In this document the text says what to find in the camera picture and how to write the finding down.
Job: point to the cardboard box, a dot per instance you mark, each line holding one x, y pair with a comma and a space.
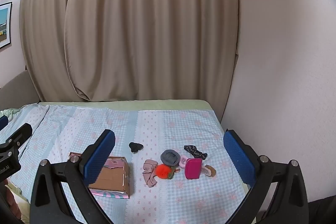
113, 176

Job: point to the pale pink towel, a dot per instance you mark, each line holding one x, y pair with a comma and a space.
182, 161

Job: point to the black patterned cloth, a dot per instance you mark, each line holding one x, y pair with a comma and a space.
194, 151

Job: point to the pale green bed sheet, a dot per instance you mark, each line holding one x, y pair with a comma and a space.
157, 104

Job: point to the light blue patterned blanket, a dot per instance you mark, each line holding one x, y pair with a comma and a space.
162, 124

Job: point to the magenta cloth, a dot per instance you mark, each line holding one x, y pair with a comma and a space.
193, 168

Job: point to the framed wall picture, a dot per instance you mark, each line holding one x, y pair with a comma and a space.
4, 24

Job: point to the person's left hand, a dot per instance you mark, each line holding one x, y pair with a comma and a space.
13, 200

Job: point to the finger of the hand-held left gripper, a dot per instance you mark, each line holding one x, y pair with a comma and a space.
3, 123
19, 134

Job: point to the grey sock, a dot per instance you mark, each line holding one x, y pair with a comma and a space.
170, 157

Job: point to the orange pom-pom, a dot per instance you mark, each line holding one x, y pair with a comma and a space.
162, 171

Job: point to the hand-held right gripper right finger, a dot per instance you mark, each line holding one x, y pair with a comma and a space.
239, 158

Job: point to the dusty pink printed cloth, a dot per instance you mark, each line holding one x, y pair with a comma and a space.
149, 172

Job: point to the beige pleated curtain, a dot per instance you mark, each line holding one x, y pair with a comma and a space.
131, 29

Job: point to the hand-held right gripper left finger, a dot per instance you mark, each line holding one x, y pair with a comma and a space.
101, 155

